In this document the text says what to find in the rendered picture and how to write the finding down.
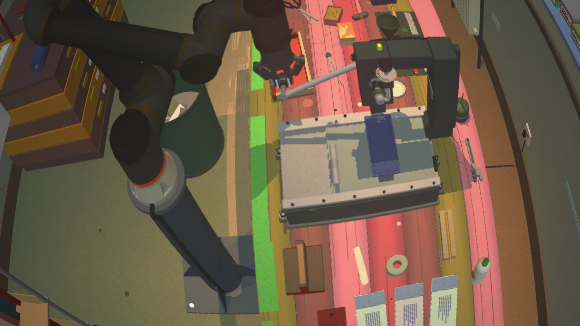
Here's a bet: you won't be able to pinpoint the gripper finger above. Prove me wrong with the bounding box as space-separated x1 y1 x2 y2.
252 60 283 92
284 54 307 88

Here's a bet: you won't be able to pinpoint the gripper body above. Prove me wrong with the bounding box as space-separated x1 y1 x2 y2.
258 41 300 78

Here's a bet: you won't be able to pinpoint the grey press lever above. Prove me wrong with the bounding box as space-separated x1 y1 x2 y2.
277 62 358 101

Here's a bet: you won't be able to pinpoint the grey press ram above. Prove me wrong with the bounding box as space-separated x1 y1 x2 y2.
369 79 394 108

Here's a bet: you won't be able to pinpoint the blue cheque-book cover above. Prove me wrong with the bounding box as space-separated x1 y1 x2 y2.
364 113 403 178

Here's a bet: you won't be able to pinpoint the grey press bed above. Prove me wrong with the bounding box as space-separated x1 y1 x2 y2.
275 105 446 230

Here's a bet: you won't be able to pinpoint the grey pin with ball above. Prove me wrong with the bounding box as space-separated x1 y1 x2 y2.
324 51 346 89

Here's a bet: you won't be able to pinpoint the grey scissors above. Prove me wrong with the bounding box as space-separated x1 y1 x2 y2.
284 0 321 25

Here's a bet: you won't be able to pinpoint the orange box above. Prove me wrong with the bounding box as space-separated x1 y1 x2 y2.
336 21 357 46

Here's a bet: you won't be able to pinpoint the yellow box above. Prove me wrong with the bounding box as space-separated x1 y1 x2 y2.
322 5 344 27

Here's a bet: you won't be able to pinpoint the dark green bin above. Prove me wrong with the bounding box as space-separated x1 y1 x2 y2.
159 72 226 179

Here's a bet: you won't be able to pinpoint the white dial disc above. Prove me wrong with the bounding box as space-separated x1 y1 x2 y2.
374 67 398 84

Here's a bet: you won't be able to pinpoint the dark green funnel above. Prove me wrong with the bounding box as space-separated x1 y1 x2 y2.
375 12 402 39

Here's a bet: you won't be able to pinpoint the dark green oil can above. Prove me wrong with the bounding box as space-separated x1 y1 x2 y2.
455 93 471 124

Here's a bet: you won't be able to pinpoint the brown wooden block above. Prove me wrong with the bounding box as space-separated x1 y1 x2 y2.
282 239 327 296

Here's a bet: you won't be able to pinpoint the grey wrench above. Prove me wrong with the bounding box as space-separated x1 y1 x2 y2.
464 137 484 183

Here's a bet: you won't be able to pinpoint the cream stick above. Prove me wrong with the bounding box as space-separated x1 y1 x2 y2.
352 245 370 287

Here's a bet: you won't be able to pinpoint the brown wooden cabinet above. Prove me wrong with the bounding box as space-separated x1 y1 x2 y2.
0 0 129 172

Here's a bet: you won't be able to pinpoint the yellow pencil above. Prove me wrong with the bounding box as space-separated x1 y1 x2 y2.
443 210 453 260

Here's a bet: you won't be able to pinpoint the blue cylinder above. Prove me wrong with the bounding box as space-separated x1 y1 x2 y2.
30 42 51 74

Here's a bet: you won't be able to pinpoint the tan strip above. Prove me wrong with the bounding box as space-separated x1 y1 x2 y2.
437 207 458 262

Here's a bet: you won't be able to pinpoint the red box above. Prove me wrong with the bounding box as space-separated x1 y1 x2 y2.
316 306 348 326

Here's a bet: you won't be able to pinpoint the pale printed card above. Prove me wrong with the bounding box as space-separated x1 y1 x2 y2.
393 282 425 326
353 289 389 326
428 273 460 326

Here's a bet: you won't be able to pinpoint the white bottle green cap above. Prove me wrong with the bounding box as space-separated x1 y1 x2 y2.
469 256 492 286

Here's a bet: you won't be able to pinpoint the cardboard box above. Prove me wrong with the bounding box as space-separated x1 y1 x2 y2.
0 292 51 326

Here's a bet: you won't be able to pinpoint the grey die plate handle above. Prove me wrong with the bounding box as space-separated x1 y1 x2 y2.
328 142 341 186

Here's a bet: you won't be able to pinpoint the dark grey press frame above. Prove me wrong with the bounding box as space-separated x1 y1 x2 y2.
352 36 462 140

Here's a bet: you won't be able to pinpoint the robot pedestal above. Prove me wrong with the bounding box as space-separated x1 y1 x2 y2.
126 148 260 315

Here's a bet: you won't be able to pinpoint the grey wall panel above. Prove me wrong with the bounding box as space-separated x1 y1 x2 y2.
452 0 482 37

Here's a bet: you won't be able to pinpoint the grey ring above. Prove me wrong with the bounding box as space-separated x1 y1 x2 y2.
385 253 409 278

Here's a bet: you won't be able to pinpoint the white wall socket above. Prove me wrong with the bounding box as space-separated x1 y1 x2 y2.
520 122 533 153

